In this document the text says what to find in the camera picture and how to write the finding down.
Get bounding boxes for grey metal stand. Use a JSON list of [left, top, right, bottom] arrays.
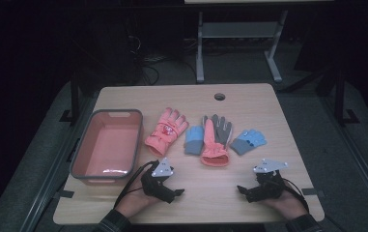
[[195, 9, 289, 84]]

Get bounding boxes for black frame post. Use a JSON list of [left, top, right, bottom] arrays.
[[59, 71, 81, 124], [332, 64, 361, 127]]

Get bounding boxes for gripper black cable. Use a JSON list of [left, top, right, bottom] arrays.
[[281, 177, 311, 214], [113, 159, 160, 209]]

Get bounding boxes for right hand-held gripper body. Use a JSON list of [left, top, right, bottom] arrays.
[[251, 158, 289, 203]]

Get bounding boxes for pink glove with grey palm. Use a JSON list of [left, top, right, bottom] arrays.
[[200, 113, 234, 168]]

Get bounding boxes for pink basket with grey rim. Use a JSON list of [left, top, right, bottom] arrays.
[[70, 108, 145, 188]]

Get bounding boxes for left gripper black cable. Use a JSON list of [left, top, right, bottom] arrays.
[[113, 159, 160, 209]]

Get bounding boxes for plain blue grey knit glove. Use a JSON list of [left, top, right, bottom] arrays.
[[184, 125, 205, 157]]

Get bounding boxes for black floor cables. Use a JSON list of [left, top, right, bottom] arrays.
[[127, 32, 199, 86]]

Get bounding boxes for aluminium floor rail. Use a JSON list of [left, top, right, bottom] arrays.
[[20, 96, 93, 232], [320, 96, 368, 223]]

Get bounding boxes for person's left hand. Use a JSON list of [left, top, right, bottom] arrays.
[[115, 173, 164, 219]]

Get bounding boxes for person's right hand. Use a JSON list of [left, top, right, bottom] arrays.
[[261, 182, 309, 221]]

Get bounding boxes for pink glove with red print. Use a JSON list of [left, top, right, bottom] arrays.
[[144, 106, 190, 158]]

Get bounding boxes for black tape strip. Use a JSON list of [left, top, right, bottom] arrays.
[[53, 188, 75, 199], [301, 188, 326, 198]]

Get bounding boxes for dotted blue grey knit glove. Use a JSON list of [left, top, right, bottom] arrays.
[[229, 129, 269, 157]]

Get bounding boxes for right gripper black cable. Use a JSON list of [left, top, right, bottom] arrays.
[[281, 177, 311, 214]]

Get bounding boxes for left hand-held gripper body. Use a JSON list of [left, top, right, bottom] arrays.
[[140, 157, 176, 200]]

